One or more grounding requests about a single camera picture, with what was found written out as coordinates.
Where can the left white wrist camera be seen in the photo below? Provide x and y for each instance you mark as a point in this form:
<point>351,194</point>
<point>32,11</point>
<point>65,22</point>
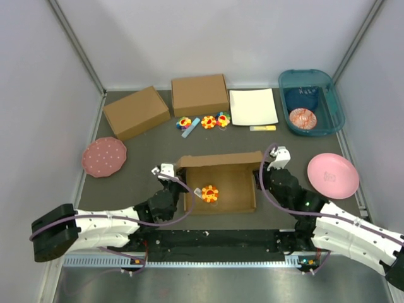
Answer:
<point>164,171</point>

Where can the yellow highlighter marker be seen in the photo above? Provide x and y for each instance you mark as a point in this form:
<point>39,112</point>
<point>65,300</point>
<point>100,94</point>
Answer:
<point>263,128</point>

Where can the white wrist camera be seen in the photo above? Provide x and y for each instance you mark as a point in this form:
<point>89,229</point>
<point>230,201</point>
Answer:
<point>164,171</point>
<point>281,157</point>

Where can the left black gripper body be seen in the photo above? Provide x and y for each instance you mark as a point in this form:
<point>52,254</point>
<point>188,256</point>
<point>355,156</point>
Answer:
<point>175,189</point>

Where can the light blue marker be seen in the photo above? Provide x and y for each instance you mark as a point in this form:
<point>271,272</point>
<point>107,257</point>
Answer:
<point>189,130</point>

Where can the red patterned bowl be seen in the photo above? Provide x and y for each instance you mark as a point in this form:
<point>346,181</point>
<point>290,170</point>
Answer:
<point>303,118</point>

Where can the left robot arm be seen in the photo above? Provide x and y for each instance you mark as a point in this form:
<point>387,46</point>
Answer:
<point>66,229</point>

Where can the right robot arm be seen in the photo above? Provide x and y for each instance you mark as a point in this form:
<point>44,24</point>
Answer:
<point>321,224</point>

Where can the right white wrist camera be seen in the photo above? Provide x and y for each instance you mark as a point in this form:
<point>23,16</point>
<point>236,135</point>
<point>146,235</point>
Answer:
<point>281,157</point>

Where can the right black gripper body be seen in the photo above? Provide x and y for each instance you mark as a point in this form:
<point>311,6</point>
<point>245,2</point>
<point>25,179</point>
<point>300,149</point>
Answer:
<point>266,176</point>

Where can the dark pink dotted plate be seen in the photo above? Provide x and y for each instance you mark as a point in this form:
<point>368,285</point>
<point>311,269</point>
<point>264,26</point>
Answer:
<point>104,157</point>

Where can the rainbow flower plush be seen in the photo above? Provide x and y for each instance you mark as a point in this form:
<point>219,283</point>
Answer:
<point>223,119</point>
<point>183,123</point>

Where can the light pink plate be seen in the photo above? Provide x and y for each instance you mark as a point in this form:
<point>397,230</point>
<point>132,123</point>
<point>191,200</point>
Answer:
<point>333,176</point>

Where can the orange yellow flower plush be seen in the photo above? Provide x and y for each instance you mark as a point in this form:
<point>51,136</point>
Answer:
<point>210,194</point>

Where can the white paper tag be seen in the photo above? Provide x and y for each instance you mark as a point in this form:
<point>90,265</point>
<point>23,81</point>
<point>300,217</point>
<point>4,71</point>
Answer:
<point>198,193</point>

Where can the teal plastic bin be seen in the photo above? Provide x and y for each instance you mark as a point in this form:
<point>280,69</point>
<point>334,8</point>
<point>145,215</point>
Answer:
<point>329,112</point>

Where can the cardboard box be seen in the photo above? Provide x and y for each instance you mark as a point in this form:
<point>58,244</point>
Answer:
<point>136,113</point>
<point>231,174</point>
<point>199,95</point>

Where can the white square plate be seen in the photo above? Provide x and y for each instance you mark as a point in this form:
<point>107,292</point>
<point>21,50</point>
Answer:
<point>252,107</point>

